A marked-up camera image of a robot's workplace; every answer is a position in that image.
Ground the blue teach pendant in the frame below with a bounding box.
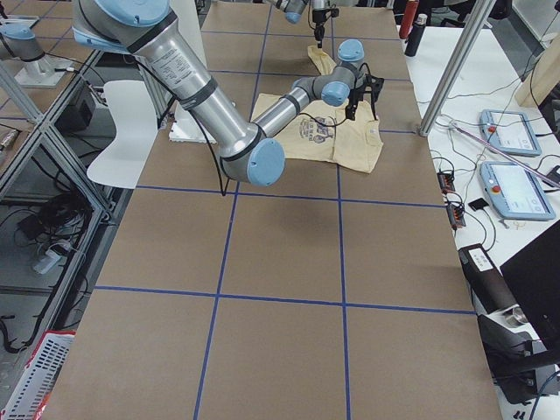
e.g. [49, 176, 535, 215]
[479, 109, 542, 157]
[479, 161, 556, 221]

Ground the aluminium frame post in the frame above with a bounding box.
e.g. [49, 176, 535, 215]
[418, 0, 495, 137]

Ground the white plastic chair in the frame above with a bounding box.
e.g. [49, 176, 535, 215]
[87, 80, 158, 189]

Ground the black water bottle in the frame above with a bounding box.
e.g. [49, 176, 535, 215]
[404, 13, 428, 57]

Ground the black monitor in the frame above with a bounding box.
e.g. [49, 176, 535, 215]
[500, 223, 559, 349]

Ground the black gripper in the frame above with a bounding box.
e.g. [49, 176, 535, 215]
[311, 6, 340, 48]
[345, 74, 385, 121]

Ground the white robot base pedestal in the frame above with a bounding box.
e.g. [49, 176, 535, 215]
[169, 105, 216, 144]

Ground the far blue teach pendant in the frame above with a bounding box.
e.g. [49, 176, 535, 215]
[479, 109, 542, 157]

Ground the red cylindrical bottle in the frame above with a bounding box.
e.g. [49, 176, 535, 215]
[399, 0, 419, 39]

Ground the near blue teach pendant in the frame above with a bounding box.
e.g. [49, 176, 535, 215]
[479, 161, 556, 221]

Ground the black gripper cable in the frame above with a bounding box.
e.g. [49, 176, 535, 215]
[130, 56, 377, 198]

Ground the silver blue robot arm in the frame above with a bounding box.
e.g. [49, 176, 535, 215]
[73, 0, 384, 186]
[269, 0, 340, 49]

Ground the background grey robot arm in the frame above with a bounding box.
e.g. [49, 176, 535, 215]
[1, 15, 74, 88]

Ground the white perforated basket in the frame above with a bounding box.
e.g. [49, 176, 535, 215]
[1, 331, 75, 419]

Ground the cream long-sleeve graphic shirt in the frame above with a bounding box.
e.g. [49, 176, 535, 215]
[252, 39, 383, 173]

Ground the long reacher grabber stick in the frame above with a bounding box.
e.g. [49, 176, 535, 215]
[444, 114, 559, 190]

